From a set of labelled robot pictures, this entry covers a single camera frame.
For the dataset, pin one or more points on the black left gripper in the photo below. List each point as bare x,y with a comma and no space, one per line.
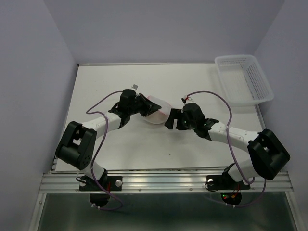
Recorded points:
150,106

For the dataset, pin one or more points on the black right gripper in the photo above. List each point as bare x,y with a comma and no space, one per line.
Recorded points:
175,113

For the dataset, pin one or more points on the white mesh laundry bag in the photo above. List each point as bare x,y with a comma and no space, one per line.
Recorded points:
160,116

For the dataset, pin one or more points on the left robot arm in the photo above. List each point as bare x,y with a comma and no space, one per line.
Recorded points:
77,144

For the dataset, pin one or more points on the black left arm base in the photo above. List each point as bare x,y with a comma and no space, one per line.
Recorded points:
109,183

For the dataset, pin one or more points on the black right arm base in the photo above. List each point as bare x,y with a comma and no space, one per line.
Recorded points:
224,182

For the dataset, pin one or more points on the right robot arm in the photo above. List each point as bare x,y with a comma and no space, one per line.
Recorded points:
267,154

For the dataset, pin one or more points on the white perforated plastic basket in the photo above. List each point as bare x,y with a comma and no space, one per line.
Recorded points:
243,80

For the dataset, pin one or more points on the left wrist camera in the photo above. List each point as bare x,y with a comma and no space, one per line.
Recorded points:
134,87

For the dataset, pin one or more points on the aluminium mounting rail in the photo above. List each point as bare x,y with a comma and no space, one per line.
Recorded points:
141,181

